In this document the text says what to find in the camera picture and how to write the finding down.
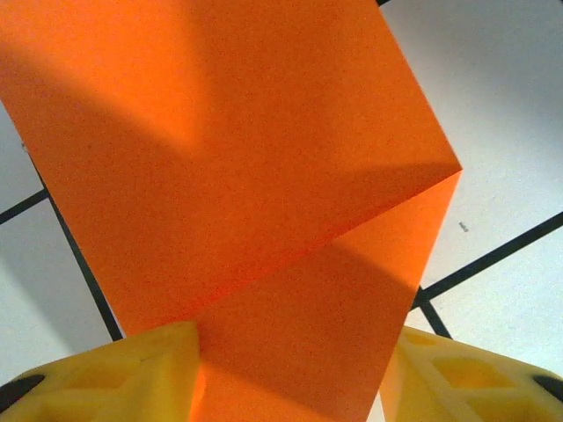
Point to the orange cloth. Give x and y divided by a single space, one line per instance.
220 176

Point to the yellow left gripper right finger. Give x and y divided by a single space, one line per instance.
475 387

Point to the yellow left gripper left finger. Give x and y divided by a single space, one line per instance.
97 387

